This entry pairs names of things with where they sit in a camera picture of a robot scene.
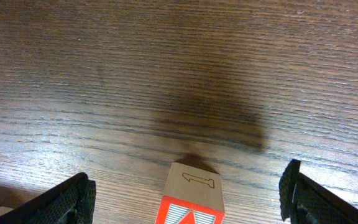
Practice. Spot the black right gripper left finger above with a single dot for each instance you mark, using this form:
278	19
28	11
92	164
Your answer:
71	202

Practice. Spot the red A block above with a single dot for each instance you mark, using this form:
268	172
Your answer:
191	196

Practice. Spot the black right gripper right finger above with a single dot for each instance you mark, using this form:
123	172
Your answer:
304	201

